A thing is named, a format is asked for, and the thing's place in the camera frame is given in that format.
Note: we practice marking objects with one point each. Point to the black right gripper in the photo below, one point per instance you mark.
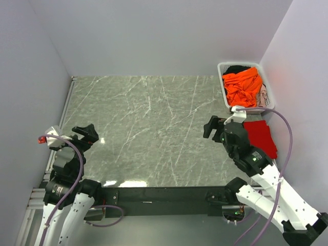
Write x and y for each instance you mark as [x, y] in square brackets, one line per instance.
[215, 122]

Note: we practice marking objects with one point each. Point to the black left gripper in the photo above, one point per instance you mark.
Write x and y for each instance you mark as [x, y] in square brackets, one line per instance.
[89, 135]

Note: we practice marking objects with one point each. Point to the red t shirt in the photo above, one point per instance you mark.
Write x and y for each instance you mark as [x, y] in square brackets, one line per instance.
[260, 136]

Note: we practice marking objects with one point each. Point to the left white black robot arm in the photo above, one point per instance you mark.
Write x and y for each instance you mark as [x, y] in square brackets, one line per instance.
[68, 197]

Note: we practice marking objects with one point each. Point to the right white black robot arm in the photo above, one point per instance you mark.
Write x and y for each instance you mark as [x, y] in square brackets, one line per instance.
[299, 222]

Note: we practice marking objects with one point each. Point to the orange t shirt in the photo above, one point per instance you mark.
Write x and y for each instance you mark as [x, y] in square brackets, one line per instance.
[241, 88]

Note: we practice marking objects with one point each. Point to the white plastic laundry basket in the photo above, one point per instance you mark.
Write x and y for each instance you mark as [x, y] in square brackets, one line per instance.
[222, 67]

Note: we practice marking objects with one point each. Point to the pink garment in basket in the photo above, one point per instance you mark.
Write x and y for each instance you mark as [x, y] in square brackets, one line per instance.
[261, 97]

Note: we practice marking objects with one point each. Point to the black garment in basket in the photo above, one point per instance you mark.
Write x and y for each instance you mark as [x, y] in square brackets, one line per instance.
[235, 69]

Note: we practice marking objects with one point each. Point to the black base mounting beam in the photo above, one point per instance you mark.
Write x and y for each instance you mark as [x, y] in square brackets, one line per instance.
[151, 201]

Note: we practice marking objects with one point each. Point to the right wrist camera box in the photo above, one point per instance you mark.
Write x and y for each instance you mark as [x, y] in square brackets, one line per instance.
[238, 115]

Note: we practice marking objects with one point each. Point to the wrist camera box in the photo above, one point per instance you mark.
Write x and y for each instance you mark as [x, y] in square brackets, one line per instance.
[238, 115]
[53, 137]

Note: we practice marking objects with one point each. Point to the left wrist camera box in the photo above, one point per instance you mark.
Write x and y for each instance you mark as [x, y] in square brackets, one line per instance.
[53, 137]

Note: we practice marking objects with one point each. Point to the aluminium front frame rail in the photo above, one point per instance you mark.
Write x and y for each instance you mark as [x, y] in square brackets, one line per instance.
[37, 195]

